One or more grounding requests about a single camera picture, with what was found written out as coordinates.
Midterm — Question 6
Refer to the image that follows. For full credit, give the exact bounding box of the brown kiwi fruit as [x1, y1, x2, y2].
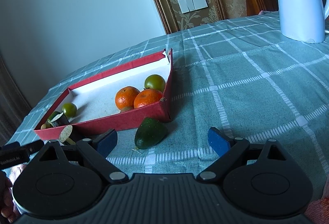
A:
[120, 106, 134, 113]

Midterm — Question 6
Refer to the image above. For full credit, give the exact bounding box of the orange mandarin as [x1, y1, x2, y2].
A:
[134, 88, 163, 108]
[115, 86, 140, 110]

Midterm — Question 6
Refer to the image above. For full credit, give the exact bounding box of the green round fruit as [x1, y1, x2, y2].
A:
[144, 74, 166, 92]

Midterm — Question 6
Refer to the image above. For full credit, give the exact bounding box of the person's left hand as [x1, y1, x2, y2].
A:
[0, 171, 21, 223]

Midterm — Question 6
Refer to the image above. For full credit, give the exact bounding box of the black eggplant piece right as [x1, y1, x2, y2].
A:
[59, 124, 76, 145]

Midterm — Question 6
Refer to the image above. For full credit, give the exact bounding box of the black eggplant piece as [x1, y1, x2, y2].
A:
[47, 112, 70, 127]
[59, 124, 76, 145]

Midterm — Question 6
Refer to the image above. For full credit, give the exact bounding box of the small brown longan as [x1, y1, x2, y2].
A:
[40, 122, 52, 130]

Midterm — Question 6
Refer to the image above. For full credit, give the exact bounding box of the patterned brown curtain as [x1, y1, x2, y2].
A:
[0, 58, 31, 146]

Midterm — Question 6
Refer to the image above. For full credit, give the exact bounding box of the green cucumber piece in tray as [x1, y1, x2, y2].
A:
[48, 110, 60, 121]

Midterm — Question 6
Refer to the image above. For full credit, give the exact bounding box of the black eggplant piece left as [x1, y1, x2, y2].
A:
[47, 112, 70, 127]

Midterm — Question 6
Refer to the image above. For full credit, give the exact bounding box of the pink floral towel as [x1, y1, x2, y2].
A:
[305, 197, 329, 224]

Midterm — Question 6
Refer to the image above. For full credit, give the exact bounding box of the green lime between eggplants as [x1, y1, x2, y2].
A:
[62, 103, 78, 118]

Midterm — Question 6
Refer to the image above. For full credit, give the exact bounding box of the red tray white inside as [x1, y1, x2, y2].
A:
[34, 51, 173, 140]

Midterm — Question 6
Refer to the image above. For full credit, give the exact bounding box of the green avocado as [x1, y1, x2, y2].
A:
[134, 117, 168, 149]

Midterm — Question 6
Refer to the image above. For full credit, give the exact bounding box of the teal plaid tablecloth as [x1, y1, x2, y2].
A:
[11, 12, 328, 200]

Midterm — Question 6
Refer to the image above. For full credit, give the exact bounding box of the orange mandarin in tray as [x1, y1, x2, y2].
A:
[134, 88, 163, 108]

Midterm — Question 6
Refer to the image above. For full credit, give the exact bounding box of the white wall switch panel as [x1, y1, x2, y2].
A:
[177, 0, 208, 14]

